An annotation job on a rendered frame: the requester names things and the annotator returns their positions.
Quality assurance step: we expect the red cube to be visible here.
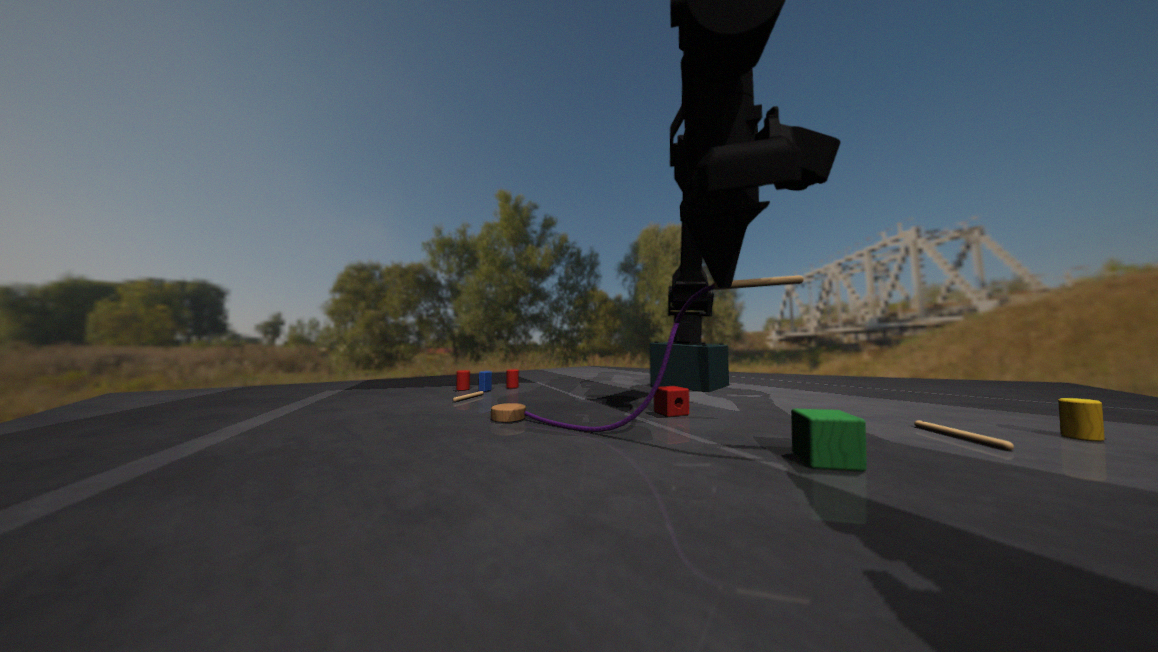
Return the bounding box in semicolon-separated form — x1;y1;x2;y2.
653;386;690;417

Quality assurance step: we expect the yellow wooden cylinder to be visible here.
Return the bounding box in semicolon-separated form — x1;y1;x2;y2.
1058;398;1105;442

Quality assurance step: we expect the green block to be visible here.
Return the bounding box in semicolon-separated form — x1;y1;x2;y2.
791;408;867;471

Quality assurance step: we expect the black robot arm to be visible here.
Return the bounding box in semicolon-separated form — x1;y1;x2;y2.
668;0;841;345

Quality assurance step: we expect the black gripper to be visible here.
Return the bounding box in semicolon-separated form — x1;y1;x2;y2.
680;93;802;288

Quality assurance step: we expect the round wooden button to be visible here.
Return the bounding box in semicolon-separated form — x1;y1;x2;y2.
491;403;526;422

